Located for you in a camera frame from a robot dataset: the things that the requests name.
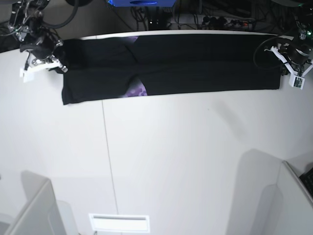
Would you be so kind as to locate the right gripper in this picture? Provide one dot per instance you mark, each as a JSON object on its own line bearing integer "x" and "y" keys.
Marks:
{"x": 46, "y": 50}

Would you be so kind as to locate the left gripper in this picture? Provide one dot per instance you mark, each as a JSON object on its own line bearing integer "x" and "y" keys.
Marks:
{"x": 296, "y": 52}

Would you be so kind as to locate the black T-shirt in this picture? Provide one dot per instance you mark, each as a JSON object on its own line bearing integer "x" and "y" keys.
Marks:
{"x": 166, "y": 64}

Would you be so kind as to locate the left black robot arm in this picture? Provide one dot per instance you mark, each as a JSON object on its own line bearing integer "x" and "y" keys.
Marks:
{"x": 303, "y": 20}

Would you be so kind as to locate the blue box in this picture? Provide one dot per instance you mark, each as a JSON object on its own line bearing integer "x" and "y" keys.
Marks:
{"x": 148, "y": 3}

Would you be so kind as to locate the black keyboard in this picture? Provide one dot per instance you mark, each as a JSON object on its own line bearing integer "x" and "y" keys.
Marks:
{"x": 307, "y": 180}

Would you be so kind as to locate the grey left partition panel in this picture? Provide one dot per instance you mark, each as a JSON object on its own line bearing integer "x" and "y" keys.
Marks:
{"x": 41, "y": 214}

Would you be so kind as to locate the grey partition panel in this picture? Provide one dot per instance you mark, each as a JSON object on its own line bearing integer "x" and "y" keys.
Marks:
{"x": 41, "y": 214}
{"x": 285, "y": 208}

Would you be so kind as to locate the grey right partition panel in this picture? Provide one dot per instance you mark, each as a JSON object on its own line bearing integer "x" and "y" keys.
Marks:
{"x": 285, "y": 208}

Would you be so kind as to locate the white slotted table grommet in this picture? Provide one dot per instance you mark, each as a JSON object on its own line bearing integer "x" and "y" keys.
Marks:
{"x": 120, "y": 223}

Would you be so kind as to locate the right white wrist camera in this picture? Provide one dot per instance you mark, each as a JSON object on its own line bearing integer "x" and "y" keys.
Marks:
{"x": 28, "y": 76}

